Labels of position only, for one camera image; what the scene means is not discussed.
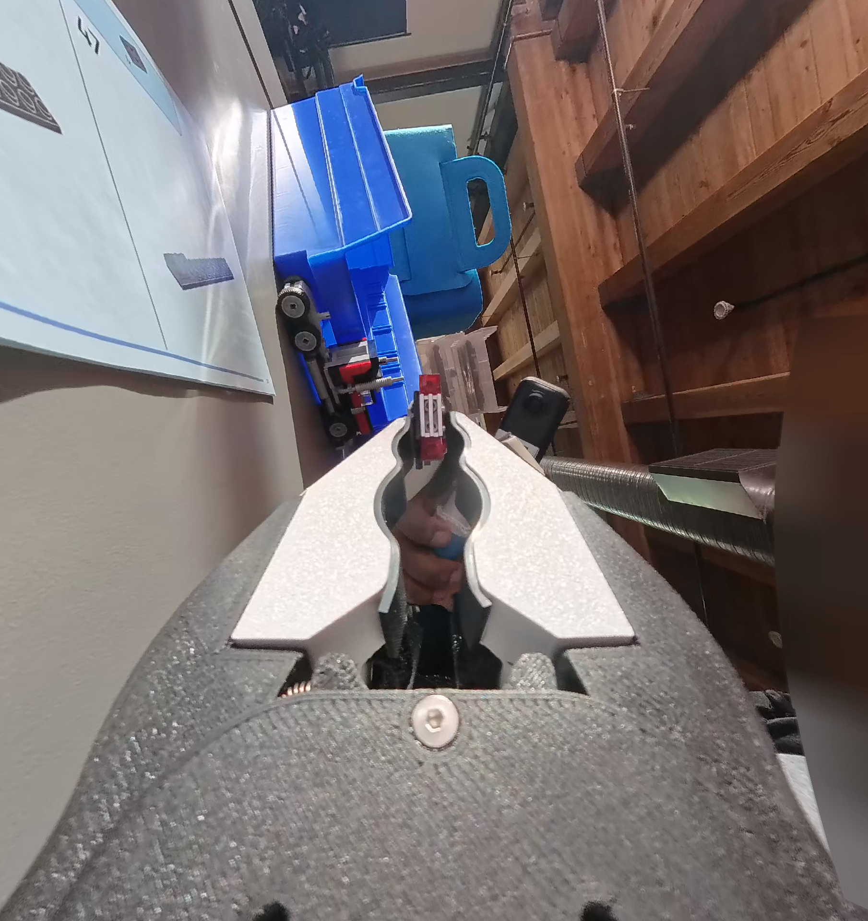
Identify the clear plastic drawer unit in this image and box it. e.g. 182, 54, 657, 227
416, 325, 501, 417

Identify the black red toy brick truck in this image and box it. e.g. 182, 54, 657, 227
275, 277, 407, 453

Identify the grey desk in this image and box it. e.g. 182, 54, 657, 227
0, 0, 320, 921

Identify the long black toy brick plate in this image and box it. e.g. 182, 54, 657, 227
405, 392, 452, 476

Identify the person's grey shirt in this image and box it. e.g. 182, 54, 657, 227
775, 752, 834, 857

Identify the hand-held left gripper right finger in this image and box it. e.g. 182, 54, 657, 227
447, 412, 638, 666

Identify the light blue felt handle bag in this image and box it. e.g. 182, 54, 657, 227
383, 124, 512, 303

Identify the person's right hand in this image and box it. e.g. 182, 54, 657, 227
392, 493, 471, 609

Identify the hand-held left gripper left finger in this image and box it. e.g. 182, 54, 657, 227
228, 416, 416, 670

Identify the silver ventilation duct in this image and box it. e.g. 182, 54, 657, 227
542, 453, 776, 569

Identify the light blue instruction booklet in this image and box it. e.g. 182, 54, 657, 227
0, 0, 276, 398

